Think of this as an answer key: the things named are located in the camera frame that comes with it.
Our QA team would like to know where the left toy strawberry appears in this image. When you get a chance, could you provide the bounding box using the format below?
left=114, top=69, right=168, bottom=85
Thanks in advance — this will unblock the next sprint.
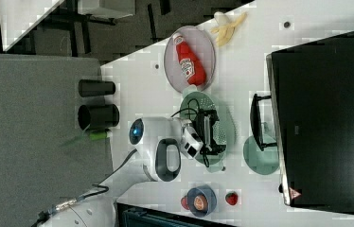
left=181, top=196, right=189, bottom=210

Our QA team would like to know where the right toy strawberry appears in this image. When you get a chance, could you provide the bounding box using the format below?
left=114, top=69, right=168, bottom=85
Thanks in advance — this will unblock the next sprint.
left=225, top=192, right=239, bottom=205

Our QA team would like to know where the orange slice toy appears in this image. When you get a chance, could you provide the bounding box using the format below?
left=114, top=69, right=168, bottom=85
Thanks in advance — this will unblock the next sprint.
left=193, top=195, right=208, bottom=211

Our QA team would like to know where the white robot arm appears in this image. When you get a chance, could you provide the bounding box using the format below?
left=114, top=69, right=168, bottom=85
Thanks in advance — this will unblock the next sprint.
left=31, top=109, right=227, bottom=227

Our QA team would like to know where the black toaster oven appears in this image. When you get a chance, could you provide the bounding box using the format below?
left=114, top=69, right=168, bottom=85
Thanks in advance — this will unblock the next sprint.
left=250, top=31, right=354, bottom=215

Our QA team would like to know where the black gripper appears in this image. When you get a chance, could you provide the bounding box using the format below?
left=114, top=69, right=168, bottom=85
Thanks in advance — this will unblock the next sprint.
left=194, top=109, right=226, bottom=155

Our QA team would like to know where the blue bowl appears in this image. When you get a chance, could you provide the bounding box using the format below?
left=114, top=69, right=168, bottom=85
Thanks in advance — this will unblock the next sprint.
left=186, top=184, right=217, bottom=218

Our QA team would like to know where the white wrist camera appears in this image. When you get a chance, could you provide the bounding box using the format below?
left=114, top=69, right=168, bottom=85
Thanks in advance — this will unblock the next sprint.
left=181, top=126, right=204, bottom=159

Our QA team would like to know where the mint green mug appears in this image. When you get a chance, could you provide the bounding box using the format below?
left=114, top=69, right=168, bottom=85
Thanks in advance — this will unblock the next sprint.
left=243, top=136, right=279, bottom=175

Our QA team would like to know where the grey round plate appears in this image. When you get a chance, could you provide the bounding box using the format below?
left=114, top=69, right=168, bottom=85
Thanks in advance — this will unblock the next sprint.
left=164, top=26, right=216, bottom=93

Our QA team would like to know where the red ketchup bottle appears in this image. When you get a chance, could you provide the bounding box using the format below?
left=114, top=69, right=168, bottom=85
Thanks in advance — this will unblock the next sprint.
left=172, top=32, right=206, bottom=86

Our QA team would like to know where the peeled toy banana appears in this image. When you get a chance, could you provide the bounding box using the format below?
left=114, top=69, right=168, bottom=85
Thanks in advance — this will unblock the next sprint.
left=210, top=11, right=247, bottom=47

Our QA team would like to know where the toy strawberry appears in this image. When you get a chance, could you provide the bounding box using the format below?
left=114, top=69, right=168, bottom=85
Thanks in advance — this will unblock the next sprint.
left=225, top=192, right=239, bottom=205
left=181, top=196, right=189, bottom=210

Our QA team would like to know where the green oval strainer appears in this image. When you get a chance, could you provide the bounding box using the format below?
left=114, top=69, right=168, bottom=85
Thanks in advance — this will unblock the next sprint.
left=180, top=86, right=236, bottom=173

